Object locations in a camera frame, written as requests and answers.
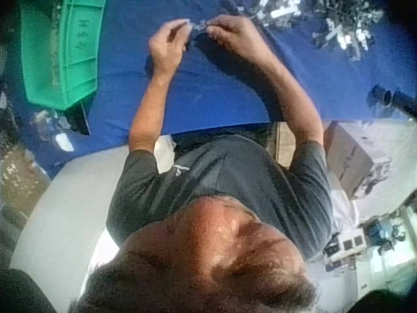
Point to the person's right hand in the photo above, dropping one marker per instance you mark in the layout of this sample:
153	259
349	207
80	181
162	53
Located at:
241	36

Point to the person's left hand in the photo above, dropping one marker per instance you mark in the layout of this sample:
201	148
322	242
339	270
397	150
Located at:
166	52

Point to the small grey metal part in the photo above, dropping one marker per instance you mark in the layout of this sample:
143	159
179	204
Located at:
199	26

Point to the heap of small grey parts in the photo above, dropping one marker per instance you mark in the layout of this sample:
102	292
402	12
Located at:
348	29
277	13

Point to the blue table cloth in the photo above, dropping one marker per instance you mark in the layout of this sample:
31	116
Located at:
221	91

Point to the green plastic crate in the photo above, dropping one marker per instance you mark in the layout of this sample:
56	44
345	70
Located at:
71	52

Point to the clear bag of parts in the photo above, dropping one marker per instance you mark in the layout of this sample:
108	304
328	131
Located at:
52	128

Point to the black tube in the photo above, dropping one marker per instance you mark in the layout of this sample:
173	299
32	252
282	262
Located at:
397	99

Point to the printed brown cardboard box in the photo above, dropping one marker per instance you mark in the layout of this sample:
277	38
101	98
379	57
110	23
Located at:
19	182

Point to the white power strip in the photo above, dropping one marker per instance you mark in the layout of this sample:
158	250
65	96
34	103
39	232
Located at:
347	246

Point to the blue and black device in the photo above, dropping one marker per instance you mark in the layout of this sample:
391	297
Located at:
386	234

